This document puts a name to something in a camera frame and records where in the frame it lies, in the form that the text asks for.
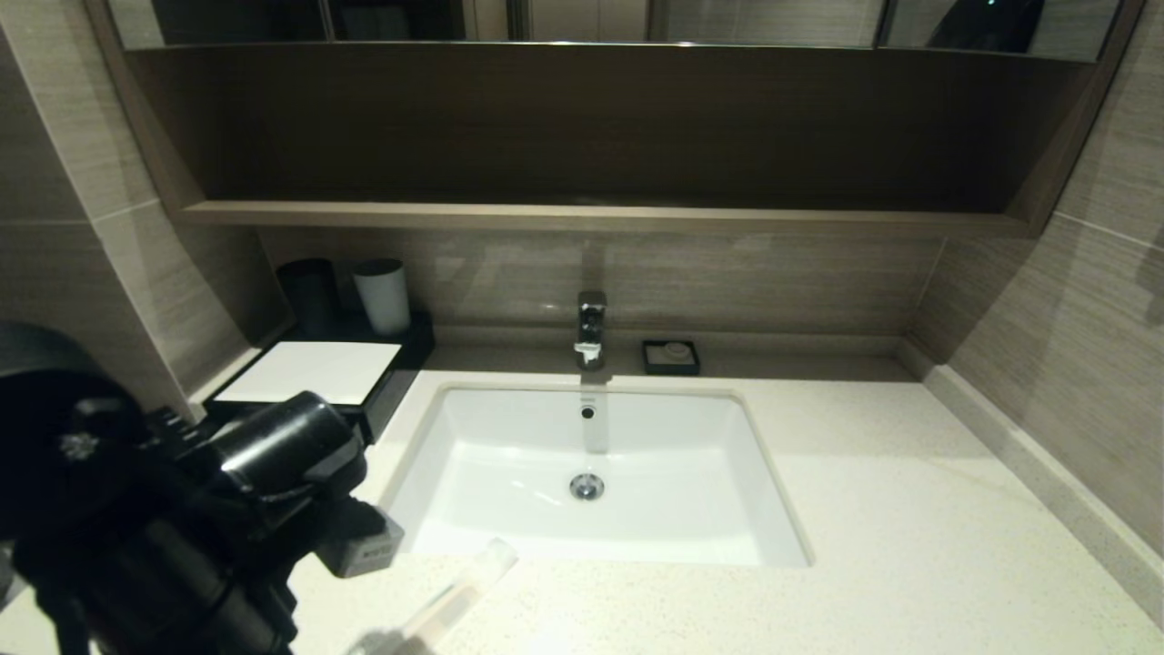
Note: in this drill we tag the chrome faucet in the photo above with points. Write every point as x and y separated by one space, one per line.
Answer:
591 323

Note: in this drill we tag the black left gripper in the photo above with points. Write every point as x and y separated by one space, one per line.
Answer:
173 591

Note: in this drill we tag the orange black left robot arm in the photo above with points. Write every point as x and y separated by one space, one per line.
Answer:
273 446

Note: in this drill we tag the round pale soap bar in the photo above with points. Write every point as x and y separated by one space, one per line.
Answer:
675 350

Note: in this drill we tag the chrome sink drain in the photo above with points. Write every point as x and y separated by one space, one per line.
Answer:
587 487

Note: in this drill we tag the black amenity drawer box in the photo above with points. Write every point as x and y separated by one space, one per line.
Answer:
400 373

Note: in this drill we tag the light grey cup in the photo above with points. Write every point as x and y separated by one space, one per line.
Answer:
386 303

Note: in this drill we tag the black cup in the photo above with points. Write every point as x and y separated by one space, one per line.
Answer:
309 296

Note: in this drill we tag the white ceramic sink basin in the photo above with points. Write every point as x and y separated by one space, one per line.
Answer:
546 491

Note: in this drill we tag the clear long tube packet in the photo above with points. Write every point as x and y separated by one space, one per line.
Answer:
464 587

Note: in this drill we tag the black soap dish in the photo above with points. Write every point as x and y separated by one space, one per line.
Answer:
650 368

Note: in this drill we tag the white board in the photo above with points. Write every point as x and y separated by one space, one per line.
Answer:
309 371

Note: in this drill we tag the mirror cabinet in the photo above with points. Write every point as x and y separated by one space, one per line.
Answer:
764 23

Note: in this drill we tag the brown wooden shelf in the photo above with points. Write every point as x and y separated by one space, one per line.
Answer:
591 218

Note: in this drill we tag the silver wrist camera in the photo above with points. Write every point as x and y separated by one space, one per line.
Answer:
364 549

